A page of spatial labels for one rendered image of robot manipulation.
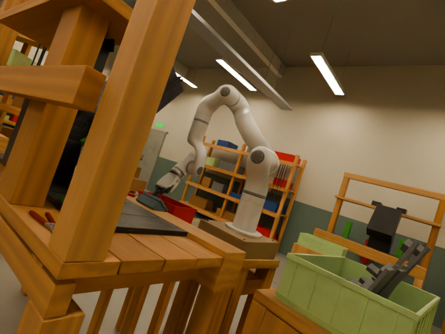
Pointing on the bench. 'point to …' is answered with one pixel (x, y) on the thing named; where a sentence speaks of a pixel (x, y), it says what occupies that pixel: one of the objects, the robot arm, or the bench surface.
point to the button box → (151, 202)
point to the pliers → (44, 219)
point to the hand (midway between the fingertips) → (155, 195)
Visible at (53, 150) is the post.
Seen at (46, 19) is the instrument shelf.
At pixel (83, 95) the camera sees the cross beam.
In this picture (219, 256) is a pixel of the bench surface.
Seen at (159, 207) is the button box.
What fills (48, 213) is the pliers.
